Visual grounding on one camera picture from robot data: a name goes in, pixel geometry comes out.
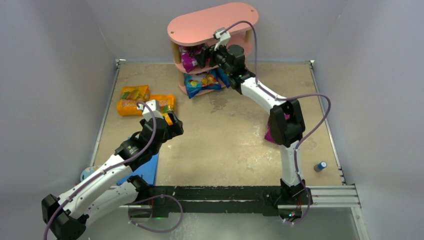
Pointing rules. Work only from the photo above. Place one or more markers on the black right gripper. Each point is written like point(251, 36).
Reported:
point(208, 55)

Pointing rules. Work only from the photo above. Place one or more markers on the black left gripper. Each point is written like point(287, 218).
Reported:
point(173, 125)

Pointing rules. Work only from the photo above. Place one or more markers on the purple candy bag front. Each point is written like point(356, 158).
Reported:
point(188, 56)

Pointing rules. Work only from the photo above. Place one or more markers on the purple candy bag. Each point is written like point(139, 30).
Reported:
point(188, 56)
point(268, 136)

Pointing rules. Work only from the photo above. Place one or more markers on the blue candy bag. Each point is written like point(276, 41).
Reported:
point(195, 83)
point(223, 77)

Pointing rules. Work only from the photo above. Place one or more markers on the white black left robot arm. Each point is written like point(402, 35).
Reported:
point(112, 185)

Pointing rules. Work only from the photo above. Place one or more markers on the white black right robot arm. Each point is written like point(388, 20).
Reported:
point(285, 122)

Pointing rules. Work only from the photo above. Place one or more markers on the orange candy bag near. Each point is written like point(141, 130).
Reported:
point(167, 103)

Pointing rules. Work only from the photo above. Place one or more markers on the orange candy bag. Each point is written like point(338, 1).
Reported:
point(129, 96)
point(167, 103)

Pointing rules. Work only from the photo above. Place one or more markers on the pink three-tier shelf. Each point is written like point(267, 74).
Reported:
point(197, 28)

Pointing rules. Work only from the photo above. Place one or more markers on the orange candy bag far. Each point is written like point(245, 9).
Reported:
point(129, 96)

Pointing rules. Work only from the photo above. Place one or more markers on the blue foam pad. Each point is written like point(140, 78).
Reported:
point(147, 171)

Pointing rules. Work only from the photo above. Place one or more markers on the clear tape roll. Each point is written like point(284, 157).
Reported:
point(87, 172)

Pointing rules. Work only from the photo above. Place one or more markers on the small blue bottle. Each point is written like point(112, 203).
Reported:
point(320, 166)

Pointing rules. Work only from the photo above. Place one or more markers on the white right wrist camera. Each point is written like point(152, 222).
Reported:
point(222, 36)

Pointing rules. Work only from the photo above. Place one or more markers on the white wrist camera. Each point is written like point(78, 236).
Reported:
point(222, 36)
point(150, 109)

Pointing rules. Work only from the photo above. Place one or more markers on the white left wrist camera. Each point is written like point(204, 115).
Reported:
point(150, 109)

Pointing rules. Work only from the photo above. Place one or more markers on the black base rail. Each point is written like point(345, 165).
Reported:
point(268, 201)

